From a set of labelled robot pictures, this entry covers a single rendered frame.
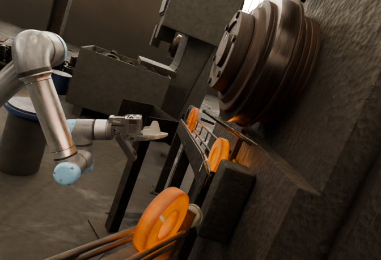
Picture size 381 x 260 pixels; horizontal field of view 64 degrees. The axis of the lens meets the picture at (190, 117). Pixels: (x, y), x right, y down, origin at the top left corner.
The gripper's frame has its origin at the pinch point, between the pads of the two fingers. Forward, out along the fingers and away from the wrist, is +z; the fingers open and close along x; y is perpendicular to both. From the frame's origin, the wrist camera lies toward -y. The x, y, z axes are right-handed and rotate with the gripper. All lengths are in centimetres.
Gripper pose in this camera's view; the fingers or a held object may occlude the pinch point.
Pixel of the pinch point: (164, 136)
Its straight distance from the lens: 112.6
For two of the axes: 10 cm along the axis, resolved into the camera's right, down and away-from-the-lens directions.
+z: 10.0, 0.2, 0.8
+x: -0.7, -2.2, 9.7
